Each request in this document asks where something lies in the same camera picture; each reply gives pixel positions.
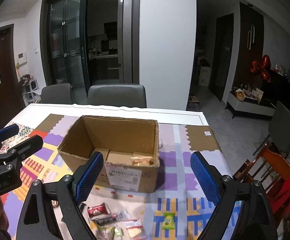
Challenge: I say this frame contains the white shoe rack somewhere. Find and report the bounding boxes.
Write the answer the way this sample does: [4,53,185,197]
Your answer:
[18,74,41,106]

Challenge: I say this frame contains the brown cardboard box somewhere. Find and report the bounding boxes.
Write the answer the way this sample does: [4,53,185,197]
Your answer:
[57,115,160,193]

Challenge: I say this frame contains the white Denmas cheese ball bag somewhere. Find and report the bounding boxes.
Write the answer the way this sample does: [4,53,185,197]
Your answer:
[89,221,115,240]

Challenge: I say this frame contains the white low tv bench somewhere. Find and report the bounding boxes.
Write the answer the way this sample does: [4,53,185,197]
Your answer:
[225,93,275,120]

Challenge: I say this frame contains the black glass sliding door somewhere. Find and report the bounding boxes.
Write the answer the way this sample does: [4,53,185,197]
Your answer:
[40,0,90,95]

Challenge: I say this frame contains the colourful patterned table mat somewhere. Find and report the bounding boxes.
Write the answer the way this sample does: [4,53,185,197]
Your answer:
[0,114,230,239]

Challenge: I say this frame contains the brown entrance door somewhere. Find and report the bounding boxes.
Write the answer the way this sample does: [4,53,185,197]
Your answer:
[0,24,25,128]

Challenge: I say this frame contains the dark striped snack packet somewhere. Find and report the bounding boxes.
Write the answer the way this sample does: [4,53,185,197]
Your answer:
[92,210,131,226]

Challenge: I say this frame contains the silver refrigerator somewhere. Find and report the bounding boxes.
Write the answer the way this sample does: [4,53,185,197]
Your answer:
[117,0,133,83]

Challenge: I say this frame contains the dark tall cabinet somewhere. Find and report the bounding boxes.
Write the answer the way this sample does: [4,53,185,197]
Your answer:
[233,3,264,87]

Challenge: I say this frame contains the grey chair left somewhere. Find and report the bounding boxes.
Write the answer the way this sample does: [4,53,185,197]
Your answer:
[41,83,74,105]

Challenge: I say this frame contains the white wall intercom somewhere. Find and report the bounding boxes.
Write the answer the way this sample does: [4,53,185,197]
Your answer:
[18,53,27,66]

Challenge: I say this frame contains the pale green wrapped snack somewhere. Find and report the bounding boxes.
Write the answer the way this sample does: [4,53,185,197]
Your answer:
[113,226,123,240]

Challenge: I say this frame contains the snack packet inside box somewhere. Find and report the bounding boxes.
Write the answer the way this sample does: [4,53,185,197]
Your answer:
[130,155,153,166]

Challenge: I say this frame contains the red heart balloons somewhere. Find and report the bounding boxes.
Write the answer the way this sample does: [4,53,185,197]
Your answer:
[249,55,271,82]

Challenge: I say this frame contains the red wooden chair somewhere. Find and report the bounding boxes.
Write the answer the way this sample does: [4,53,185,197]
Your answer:
[234,142,290,226]

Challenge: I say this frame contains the dark grey chair right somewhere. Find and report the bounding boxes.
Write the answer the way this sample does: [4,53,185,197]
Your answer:
[253,101,290,155]

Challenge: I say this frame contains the red snack packet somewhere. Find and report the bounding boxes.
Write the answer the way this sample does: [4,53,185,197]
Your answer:
[87,202,111,218]

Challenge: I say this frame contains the small green candy packet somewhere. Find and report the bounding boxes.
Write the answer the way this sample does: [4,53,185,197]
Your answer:
[162,212,175,230]

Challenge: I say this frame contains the clear yellow cracker packet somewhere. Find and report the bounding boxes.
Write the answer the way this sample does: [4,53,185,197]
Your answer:
[124,219,147,240]

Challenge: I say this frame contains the white box in hallway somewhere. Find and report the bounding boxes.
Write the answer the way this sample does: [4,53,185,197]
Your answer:
[198,66,211,87]

